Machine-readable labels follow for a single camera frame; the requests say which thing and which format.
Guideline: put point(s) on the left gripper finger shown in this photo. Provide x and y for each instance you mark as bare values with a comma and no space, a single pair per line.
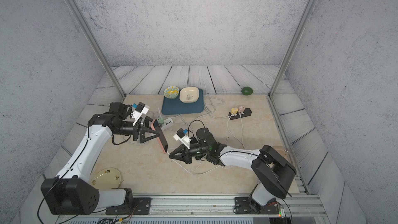
149,137
146,122

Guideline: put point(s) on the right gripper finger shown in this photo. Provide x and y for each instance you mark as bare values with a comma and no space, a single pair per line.
180,151
185,159

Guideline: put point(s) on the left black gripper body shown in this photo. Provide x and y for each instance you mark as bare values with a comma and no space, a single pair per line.
135,132

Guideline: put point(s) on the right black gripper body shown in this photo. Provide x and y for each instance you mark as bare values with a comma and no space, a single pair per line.
195,150

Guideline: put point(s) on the pink case phone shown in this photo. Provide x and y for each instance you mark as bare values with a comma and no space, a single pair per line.
155,126

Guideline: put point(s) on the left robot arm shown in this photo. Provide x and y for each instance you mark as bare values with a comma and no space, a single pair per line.
70,192

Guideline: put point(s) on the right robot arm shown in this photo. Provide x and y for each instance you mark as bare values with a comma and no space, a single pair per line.
275,173

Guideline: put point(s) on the white power strip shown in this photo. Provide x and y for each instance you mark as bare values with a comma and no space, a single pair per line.
167,123

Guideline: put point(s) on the blue tray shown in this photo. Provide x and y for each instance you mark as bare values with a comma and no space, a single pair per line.
177,107

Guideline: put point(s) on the patterned small bowl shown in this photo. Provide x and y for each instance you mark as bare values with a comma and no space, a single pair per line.
171,92

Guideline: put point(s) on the cream square dish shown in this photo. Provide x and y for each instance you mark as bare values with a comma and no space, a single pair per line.
189,95

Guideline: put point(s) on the yellow round plate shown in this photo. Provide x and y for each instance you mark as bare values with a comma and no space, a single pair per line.
109,178

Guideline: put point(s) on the yellow charger plug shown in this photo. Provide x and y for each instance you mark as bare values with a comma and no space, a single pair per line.
234,111

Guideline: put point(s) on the pink charger plug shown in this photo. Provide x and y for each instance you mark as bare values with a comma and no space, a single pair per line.
241,109

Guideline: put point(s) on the black power strip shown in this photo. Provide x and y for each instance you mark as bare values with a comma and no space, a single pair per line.
239,115

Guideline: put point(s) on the green avocado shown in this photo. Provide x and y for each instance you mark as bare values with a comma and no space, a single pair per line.
247,91

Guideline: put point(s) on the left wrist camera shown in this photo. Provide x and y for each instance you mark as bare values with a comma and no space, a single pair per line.
138,110

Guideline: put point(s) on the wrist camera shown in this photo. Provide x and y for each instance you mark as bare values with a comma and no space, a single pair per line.
138,110
182,136

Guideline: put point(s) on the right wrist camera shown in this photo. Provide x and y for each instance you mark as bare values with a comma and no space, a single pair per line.
182,136

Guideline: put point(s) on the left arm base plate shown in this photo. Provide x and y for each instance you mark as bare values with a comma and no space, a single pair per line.
135,206

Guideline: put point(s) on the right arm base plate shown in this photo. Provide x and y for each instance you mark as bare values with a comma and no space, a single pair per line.
247,205

